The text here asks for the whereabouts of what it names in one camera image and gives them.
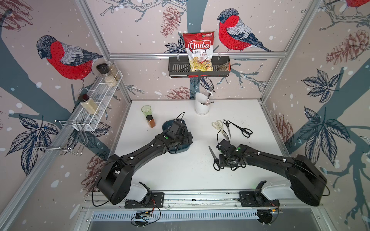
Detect teal plastic storage box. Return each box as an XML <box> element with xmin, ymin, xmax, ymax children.
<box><xmin>162</xmin><ymin>119</ymin><xmax>190</xmax><ymax>154</ymax></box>

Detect large black scissors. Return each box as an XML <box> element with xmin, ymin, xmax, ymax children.
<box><xmin>209</xmin><ymin>146</ymin><xmax>223</xmax><ymax>171</ymax></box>

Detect cream kitchen scissors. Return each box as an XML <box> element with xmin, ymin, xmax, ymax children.
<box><xmin>212</xmin><ymin>120</ymin><xmax>229</xmax><ymax>141</ymax></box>

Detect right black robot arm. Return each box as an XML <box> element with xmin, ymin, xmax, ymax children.
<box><xmin>216</xmin><ymin>140</ymin><xmax>327</xmax><ymax>207</ymax></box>

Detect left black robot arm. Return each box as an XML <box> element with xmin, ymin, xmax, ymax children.
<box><xmin>94</xmin><ymin>119</ymin><xmax>193</xmax><ymax>205</ymax></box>

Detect long black scissors back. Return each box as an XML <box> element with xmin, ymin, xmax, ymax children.
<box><xmin>226</xmin><ymin>120</ymin><xmax>253</xmax><ymax>138</ymax></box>

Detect small black scissors back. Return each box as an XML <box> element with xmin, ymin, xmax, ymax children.
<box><xmin>223</xmin><ymin>119</ymin><xmax>231</xmax><ymax>138</ymax></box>

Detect orange spice bottle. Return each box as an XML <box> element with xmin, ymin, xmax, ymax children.
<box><xmin>146</xmin><ymin>115</ymin><xmax>156</xmax><ymax>128</ymax></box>

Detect white utensil holder cup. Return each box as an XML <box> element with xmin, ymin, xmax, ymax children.
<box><xmin>195</xmin><ymin>92</ymin><xmax>210</xmax><ymax>115</ymax></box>

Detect green glass cup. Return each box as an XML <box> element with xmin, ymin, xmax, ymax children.
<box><xmin>141</xmin><ymin>105</ymin><xmax>152</xmax><ymax>117</ymax></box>

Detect utensils in cup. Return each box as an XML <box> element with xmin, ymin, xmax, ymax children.
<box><xmin>202</xmin><ymin>91</ymin><xmax>213</xmax><ymax>105</ymax></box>

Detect small circuit board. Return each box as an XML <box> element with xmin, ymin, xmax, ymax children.
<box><xmin>135</xmin><ymin>211</ymin><xmax>152</xmax><ymax>220</ymax></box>

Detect clear spice jar back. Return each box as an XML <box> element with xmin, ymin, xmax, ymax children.
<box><xmin>107</xmin><ymin>61</ymin><xmax>120</xmax><ymax>80</ymax></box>

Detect yellow spice jar brown lid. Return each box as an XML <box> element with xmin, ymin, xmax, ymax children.
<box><xmin>78</xmin><ymin>94</ymin><xmax>98</xmax><ymax>115</ymax></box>

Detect red cassava chips bag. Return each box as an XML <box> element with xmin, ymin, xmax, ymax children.
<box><xmin>183</xmin><ymin>32</ymin><xmax>214</xmax><ymax>72</ymax></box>

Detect black lid spice jar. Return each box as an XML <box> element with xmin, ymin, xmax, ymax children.
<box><xmin>96</xmin><ymin>63</ymin><xmax>117</xmax><ymax>87</ymax></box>

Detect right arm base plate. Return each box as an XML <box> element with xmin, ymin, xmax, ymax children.
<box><xmin>237</xmin><ymin>191</ymin><xmax>280</xmax><ymax>208</ymax></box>

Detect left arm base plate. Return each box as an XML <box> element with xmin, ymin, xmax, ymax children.
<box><xmin>124</xmin><ymin>192</ymin><xmax>165</xmax><ymax>209</ymax></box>

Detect black wire wall basket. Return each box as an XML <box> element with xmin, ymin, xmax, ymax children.
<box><xmin>168</xmin><ymin>56</ymin><xmax>231</xmax><ymax>78</ymax></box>

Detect white wire wall shelf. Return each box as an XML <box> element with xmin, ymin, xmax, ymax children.
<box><xmin>71</xmin><ymin>70</ymin><xmax>123</xmax><ymax>131</ymax></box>

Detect metal wire rack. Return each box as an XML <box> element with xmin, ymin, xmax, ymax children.
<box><xmin>34</xmin><ymin>120</ymin><xmax>88</xmax><ymax>157</ymax></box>

